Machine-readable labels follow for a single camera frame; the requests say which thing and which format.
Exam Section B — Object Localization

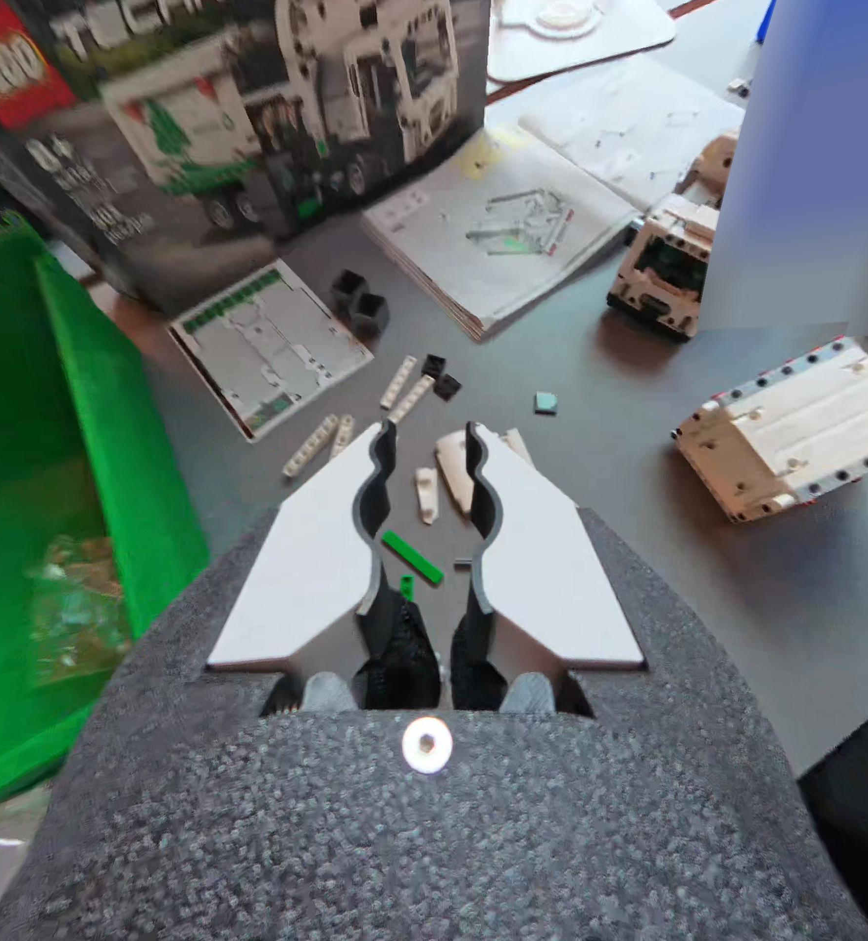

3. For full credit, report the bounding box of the green plastic bin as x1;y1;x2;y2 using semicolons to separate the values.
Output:
0;221;210;818

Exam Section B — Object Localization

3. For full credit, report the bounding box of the green lego beam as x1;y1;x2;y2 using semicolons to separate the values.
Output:
381;530;445;586

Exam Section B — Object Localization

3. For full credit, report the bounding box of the lego set cardboard box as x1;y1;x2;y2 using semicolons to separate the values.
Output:
0;0;491;313

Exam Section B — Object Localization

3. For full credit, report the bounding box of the wooden book stand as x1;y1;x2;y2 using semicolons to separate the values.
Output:
487;0;677;83

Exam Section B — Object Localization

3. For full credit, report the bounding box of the small black plastic cup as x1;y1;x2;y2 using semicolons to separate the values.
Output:
331;270;367;317
350;293;391;339

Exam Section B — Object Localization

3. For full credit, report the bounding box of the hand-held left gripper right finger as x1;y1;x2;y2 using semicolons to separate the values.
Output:
465;421;648;671

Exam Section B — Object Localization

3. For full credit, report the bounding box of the white lego truck container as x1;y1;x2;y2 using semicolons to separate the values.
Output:
672;336;868;524

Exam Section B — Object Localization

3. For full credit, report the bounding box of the lego instruction booklet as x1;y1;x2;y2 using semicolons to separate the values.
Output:
362;55;747;344

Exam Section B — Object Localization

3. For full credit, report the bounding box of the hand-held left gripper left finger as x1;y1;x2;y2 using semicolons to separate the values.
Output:
206;419;399;673

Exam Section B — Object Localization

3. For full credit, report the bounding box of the lego sticker sheet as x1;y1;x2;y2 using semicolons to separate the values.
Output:
169;257;376;444

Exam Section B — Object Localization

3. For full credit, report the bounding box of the white green lego truck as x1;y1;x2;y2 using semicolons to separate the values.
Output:
606;131;740;341

